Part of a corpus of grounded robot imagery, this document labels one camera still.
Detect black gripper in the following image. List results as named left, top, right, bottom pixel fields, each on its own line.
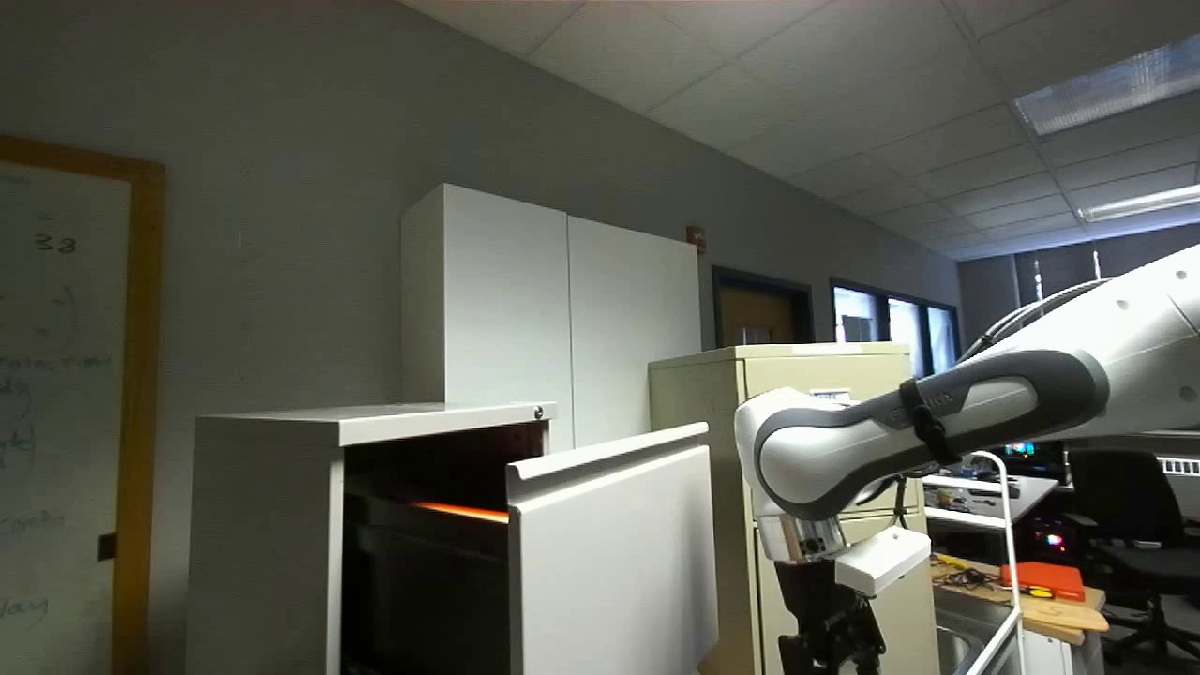
left=776, top=563, right=885, bottom=675

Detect lower ceiling light panel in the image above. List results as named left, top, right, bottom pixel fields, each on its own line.
left=1081, top=185, right=1200, bottom=220

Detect dark framed doorway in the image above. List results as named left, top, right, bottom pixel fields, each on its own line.
left=714, top=268, right=814, bottom=345

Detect white tubular metal frame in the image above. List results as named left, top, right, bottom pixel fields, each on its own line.
left=923, top=454, right=1021, bottom=675

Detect tall white storage cabinet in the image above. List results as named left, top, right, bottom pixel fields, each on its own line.
left=398, top=185, right=700, bottom=452

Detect upper ceiling light panel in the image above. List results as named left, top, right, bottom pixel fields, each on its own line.
left=1015, top=35, right=1200, bottom=137

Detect wood framed whiteboard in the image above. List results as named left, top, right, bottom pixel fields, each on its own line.
left=0, top=137, right=165, bottom=675

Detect white low filing cabinet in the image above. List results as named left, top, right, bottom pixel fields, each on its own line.
left=184, top=404, right=548, bottom=675

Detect beige metal filing cabinet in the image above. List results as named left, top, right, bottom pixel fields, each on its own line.
left=650, top=342, right=941, bottom=675

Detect dark office windows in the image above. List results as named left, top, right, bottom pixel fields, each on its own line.
left=831, top=285, right=960, bottom=374

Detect black office chair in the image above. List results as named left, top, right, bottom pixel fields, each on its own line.
left=1074, top=452, right=1200, bottom=662

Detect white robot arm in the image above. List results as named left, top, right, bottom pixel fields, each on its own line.
left=734, top=249, right=1200, bottom=675

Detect orange tool on table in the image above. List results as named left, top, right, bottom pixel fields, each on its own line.
left=998, top=563, right=1085, bottom=602

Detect ceiling light panel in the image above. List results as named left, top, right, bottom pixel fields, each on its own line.
left=1015, top=35, right=1200, bottom=137
left=1081, top=185, right=1200, bottom=220

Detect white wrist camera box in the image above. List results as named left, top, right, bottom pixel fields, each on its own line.
left=835, top=525, right=930, bottom=598

